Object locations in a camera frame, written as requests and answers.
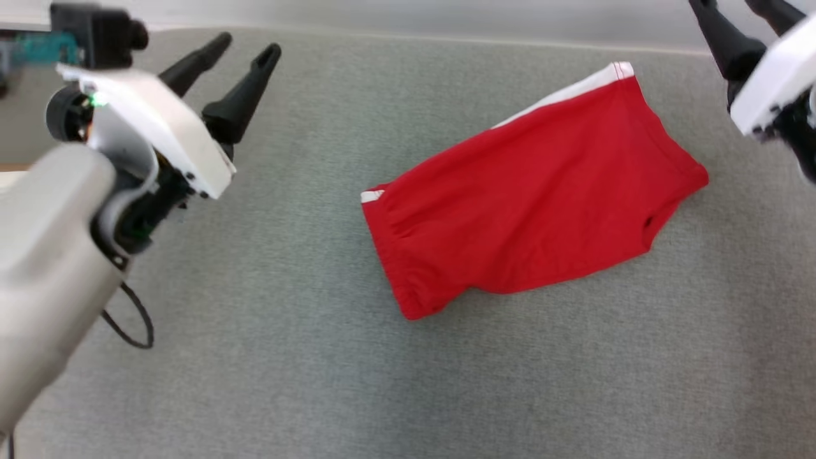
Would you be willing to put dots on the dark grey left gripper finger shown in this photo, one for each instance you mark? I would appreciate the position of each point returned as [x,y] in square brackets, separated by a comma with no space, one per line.
[239,102]
[191,67]

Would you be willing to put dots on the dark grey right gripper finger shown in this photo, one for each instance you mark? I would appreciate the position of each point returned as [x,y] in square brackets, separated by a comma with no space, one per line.
[733,44]
[778,13]

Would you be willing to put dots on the red shorts with number 23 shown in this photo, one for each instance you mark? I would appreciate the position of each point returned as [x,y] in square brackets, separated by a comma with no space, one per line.
[529,191]

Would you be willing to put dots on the grey fabric sofa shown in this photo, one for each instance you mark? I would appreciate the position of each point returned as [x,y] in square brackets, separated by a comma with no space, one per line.
[319,382]

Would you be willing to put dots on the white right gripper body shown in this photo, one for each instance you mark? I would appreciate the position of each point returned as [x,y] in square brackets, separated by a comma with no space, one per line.
[781,83]

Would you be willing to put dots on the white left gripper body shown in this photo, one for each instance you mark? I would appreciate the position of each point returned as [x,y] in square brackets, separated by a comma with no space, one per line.
[166,127]

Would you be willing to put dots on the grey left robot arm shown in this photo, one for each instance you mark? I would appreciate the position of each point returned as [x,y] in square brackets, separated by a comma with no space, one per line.
[44,268]

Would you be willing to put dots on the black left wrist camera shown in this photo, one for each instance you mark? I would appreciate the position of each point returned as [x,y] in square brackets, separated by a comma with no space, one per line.
[95,35]

